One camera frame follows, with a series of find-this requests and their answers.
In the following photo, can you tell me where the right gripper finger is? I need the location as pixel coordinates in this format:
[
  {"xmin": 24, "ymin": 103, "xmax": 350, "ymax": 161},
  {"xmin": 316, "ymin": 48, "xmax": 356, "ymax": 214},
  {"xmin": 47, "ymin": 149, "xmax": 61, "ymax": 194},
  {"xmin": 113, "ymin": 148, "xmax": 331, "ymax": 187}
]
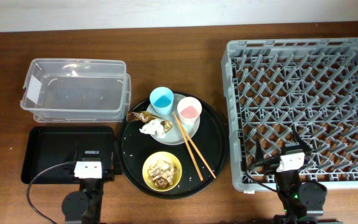
[
  {"xmin": 254, "ymin": 139, "xmax": 264, "ymax": 163},
  {"xmin": 292, "ymin": 129, "xmax": 313, "ymax": 152}
]

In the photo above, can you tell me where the gold snack wrapper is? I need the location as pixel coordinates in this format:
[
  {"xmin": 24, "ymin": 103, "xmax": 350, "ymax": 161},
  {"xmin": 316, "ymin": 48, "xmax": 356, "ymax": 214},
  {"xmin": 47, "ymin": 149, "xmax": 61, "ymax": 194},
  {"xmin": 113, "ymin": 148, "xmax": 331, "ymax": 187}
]
[{"xmin": 126, "ymin": 111, "xmax": 173, "ymax": 132}]

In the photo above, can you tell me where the wooden chopstick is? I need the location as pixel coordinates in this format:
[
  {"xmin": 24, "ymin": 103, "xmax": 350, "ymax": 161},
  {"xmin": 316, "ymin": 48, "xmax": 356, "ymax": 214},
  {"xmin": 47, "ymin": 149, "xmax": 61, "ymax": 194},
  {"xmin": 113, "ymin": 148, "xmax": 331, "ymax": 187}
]
[
  {"xmin": 173, "ymin": 113, "xmax": 204, "ymax": 181},
  {"xmin": 185, "ymin": 130, "xmax": 216, "ymax": 179}
]

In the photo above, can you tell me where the yellow bowl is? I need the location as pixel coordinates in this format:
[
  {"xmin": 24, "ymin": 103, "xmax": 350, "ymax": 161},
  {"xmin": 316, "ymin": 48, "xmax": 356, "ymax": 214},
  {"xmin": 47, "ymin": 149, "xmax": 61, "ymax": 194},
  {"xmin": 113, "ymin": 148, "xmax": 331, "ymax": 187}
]
[{"xmin": 142, "ymin": 151, "xmax": 182, "ymax": 192}]

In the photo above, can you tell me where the food scraps and rice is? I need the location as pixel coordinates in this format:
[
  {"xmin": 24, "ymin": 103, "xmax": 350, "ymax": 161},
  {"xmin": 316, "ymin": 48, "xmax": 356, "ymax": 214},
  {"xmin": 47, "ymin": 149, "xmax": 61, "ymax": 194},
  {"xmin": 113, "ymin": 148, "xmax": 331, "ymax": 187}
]
[{"xmin": 147, "ymin": 159, "xmax": 179, "ymax": 189}]

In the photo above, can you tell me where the white tissue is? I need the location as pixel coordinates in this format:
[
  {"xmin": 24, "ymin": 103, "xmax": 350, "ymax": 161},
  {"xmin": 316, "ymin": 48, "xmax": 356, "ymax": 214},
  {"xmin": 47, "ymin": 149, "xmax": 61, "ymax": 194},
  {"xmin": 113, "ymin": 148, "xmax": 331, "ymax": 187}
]
[{"xmin": 139, "ymin": 119, "xmax": 166, "ymax": 138}]

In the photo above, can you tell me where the light blue plastic cup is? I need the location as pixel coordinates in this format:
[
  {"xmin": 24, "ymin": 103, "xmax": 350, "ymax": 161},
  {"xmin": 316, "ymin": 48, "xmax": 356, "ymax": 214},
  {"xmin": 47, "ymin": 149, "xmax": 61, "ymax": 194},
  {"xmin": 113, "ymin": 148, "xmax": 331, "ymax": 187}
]
[{"xmin": 149, "ymin": 86, "xmax": 174, "ymax": 115}]

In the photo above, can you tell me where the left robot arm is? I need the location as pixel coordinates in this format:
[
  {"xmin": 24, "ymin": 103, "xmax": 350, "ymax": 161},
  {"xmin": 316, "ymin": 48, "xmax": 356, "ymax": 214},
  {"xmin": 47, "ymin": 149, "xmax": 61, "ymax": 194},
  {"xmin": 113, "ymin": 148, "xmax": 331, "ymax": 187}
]
[{"xmin": 62, "ymin": 142, "xmax": 122, "ymax": 224}]

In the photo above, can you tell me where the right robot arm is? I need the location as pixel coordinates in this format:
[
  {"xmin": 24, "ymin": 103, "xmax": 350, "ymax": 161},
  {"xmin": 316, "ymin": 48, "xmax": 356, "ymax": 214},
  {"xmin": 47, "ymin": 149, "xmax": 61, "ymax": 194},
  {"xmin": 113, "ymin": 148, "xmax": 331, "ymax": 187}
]
[{"xmin": 247, "ymin": 129, "xmax": 328, "ymax": 224}]

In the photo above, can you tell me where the grey plastic dishwasher rack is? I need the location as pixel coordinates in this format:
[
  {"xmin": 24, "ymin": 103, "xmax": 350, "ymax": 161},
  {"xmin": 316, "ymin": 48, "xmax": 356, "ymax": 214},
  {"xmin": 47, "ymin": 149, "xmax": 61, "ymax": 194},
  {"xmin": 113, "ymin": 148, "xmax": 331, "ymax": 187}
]
[{"xmin": 221, "ymin": 37, "xmax": 358, "ymax": 193}]

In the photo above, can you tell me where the clear plastic waste bin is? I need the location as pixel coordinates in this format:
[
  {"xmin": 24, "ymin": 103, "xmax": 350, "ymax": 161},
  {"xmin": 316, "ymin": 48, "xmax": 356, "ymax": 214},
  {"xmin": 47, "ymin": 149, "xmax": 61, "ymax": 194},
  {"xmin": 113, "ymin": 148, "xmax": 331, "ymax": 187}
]
[{"xmin": 20, "ymin": 58, "xmax": 131, "ymax": 123}]

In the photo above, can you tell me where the black rectangular tray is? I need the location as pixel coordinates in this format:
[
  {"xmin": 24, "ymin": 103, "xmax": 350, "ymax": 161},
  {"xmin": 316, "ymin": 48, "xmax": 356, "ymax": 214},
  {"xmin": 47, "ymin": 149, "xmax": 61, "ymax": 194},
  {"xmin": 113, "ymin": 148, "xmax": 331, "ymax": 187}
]
[{"xmin": 21, "ymin": 126, "xmax": 114, "ymax": 184}]

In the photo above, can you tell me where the round black serving tray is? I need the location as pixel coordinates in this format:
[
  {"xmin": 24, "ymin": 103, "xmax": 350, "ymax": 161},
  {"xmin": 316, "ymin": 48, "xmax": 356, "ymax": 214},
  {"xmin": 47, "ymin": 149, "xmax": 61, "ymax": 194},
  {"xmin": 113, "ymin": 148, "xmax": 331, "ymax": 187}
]
[{"xmin": 114, "ymin": 101, "xmax": 229, "ymax": 199}]

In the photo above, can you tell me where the pink plastic cup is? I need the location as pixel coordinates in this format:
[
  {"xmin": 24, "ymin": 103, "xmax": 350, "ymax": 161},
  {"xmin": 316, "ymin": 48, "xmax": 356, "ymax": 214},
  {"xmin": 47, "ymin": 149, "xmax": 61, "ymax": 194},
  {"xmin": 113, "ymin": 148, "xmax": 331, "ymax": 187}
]
[{"xmin": 177, "ymin": 96, "xmax": 202, "ymax": 125}]

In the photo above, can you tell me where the grey round plate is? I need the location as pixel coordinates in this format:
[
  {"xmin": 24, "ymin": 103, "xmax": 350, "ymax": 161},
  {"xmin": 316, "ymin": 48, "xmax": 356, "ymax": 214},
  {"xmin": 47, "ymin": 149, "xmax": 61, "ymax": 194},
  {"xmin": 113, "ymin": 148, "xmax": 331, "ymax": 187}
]
[{"xmin": 147, "ymin": 93, "xmax": 200, "ymax": 146}]

